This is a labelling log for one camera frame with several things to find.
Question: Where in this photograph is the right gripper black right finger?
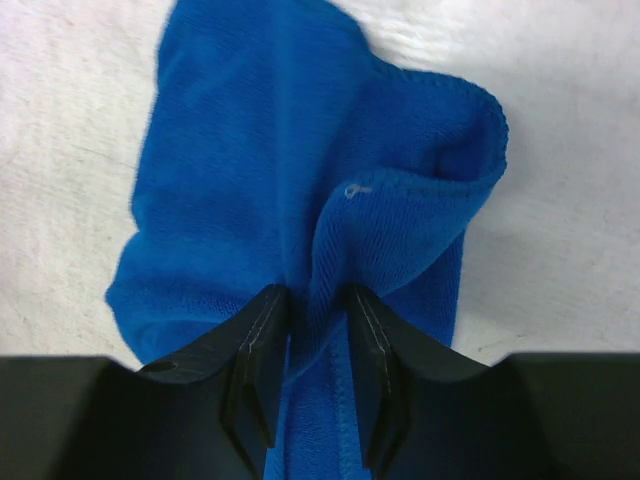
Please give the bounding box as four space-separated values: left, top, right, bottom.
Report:
348 285 505 479

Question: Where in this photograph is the blue towel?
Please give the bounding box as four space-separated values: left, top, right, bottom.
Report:
106 1 508 479

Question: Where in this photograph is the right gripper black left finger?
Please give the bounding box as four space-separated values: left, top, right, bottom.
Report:
140 284 290 479

